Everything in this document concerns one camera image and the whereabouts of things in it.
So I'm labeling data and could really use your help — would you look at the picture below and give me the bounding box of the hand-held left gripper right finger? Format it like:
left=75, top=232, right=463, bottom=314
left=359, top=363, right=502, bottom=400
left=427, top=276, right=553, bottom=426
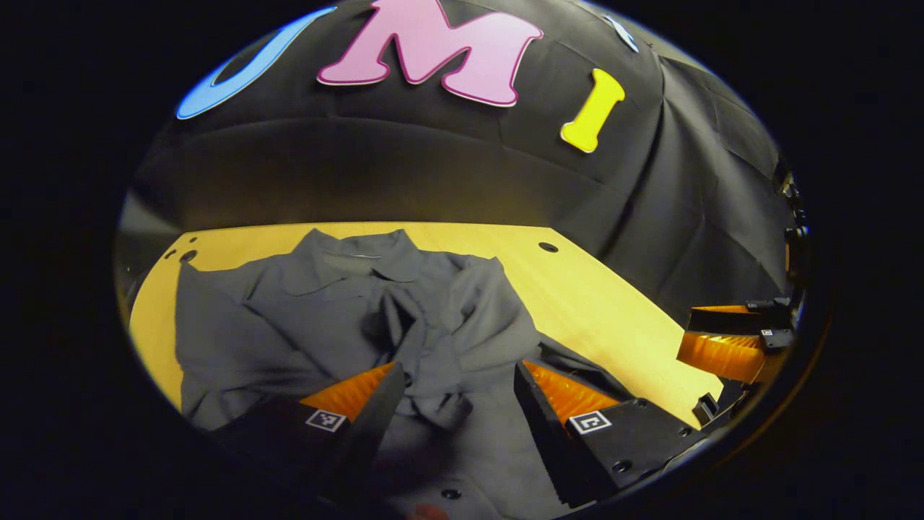
left=514, top=361, right=712, bottom=511

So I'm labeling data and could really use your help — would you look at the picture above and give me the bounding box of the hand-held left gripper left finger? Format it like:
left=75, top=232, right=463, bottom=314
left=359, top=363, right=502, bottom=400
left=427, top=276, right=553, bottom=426
left=209, top=363, right=406, bottom=511

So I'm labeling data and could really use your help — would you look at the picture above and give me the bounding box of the grey collared shirt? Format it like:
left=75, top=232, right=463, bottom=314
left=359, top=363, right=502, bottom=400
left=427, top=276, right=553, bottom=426
left=173, top=228, right=637, bottom=520

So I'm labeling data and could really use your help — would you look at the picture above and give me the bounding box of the black backdrop cloth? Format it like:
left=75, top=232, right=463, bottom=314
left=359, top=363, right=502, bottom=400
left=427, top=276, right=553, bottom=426
left=115, top=0, right=796, bottom=327

